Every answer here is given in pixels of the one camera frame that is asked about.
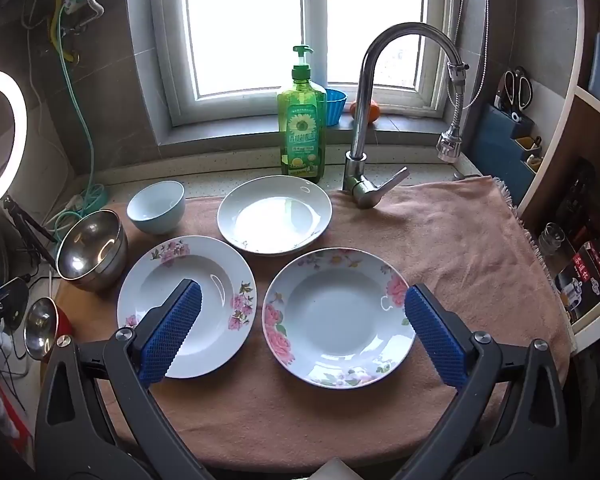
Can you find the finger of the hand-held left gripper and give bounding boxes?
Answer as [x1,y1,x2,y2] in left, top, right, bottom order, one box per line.
[0,277,30,348]

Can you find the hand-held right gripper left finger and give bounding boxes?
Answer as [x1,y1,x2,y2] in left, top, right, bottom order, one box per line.
[35,279,216,480]

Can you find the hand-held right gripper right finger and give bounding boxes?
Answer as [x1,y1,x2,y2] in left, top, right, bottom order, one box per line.
[395,283,571,480]

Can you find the plate with small pink blossoms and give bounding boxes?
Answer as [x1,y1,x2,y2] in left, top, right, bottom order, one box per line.
[116,235,257,379]

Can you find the stainless steel bowl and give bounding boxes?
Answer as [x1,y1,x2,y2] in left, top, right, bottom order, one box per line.
[56,209,129,292]

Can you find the plate with large pink roses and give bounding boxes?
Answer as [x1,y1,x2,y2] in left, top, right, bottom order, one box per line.
[262,247,417,389]

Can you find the light blue ceramic bowl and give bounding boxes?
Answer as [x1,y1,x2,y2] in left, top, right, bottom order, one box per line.
[126,180,186,235]

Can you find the white plate with grey print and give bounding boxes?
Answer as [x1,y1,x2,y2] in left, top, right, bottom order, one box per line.
[216,175,333,256]

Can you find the black tripod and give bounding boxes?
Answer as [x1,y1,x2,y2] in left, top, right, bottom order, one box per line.
[2,195,61,266]

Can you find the pink towel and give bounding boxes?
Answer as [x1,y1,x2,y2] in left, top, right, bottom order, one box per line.
[55,176,578,461]

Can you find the clear drinking glass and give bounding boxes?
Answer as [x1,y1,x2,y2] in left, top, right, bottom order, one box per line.
[539,222,567,258]

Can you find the red and black box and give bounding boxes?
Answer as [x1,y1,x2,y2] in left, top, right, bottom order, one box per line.
[554,240,600,321]

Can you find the flexible faucet sprayer head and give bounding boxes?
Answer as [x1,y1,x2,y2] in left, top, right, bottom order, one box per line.
[436,61,470,163]

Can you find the blue knife holder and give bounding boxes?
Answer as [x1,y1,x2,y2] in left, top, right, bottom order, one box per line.
[472,102,543,206]

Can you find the white shelf cabinet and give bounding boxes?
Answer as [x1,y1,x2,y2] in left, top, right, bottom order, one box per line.
[517,0,600,356]

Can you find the orange tangerine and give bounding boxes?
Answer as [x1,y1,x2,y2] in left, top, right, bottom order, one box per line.
[349,100,382,123]

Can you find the green dish soap bottle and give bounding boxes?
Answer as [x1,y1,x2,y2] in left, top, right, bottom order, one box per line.
[276,45,328,184]

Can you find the blue ribbed cup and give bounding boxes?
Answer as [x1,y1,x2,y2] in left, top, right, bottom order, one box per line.
[325,88,348,127]

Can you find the chrome kitchen faucet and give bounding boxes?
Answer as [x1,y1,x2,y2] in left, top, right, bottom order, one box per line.
[343,22,461,209]

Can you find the white framed window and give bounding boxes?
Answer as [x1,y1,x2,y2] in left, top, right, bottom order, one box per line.
[125,0,481,146]

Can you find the white ring light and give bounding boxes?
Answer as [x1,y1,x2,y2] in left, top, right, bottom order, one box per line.
[0,70,29,214]

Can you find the green hose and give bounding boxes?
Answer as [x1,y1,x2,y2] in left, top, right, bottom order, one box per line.
[50,0,106,211]

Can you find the black handled scissors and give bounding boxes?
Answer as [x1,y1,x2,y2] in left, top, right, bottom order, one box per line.
[500,66,533,113]

